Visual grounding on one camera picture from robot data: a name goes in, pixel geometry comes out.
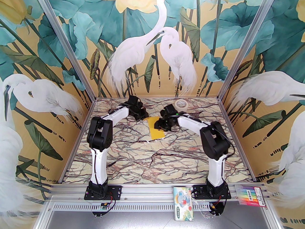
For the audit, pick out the yellow paper sheet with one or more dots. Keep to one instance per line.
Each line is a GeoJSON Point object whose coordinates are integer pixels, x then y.
{"type": "Point", "coordinates": [157, 132]}

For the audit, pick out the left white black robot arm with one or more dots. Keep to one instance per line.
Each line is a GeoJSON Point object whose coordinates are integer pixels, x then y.
{"type": "Point", "coordinates": [99, 168]}

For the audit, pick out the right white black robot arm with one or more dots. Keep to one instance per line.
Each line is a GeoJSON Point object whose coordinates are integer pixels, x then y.
{"type": "Point", "coordinates": [218, 170]}

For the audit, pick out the white masking tape roll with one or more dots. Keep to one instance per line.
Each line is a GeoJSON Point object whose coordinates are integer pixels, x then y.
{"type": "Point", "coordinates": [181, 102]}

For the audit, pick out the cartoon elephant tissue pack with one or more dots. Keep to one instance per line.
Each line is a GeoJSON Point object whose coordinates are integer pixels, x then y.
{"type": "Point", "coordinates": [183, 201]}

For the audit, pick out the perforated metal strip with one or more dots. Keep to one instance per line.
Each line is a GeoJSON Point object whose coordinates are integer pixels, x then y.
{"type": "Point", "coordinates": [143, 206]}

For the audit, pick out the small green circuit board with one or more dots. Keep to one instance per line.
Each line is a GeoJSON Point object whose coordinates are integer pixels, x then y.
{"type": "Point", "coordinates": [103, 207]}

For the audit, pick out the coloured marker pen pack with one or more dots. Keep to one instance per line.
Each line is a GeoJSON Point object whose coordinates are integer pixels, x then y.
{"type": "Point", "coordinates": [251, 195]}

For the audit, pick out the aluminium side frame rail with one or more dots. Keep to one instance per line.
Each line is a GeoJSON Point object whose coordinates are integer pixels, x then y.
{"type": "Point", "coordinates": [88, 113]}
{"type": "Point", "coordinates": [226, 113]}

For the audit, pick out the aluminium front frame rail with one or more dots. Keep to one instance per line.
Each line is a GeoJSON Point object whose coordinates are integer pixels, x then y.
{"type": "Point", "coordinates": [147, 192]}

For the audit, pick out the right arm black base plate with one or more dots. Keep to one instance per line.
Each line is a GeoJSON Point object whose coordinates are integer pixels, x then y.
{"type": "Point", "coordinates": [197, 192]}

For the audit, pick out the aluminium frame post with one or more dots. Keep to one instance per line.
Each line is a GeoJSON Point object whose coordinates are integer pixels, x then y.
{"type": "Point", "coordinates": [246, 44]}
{"type": "Point", "coordinates": [67, 44]}

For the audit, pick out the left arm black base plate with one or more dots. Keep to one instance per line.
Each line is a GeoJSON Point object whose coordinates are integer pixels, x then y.
{"type": "Point", "coordinates": [116, 192]}

